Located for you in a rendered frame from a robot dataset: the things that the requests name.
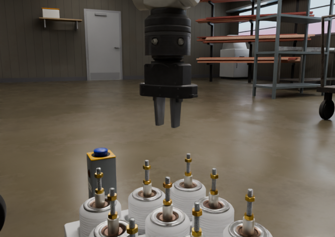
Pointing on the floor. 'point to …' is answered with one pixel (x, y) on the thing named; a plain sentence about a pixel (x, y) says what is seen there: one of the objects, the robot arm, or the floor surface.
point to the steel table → (301, 63)
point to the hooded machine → (227, 52)
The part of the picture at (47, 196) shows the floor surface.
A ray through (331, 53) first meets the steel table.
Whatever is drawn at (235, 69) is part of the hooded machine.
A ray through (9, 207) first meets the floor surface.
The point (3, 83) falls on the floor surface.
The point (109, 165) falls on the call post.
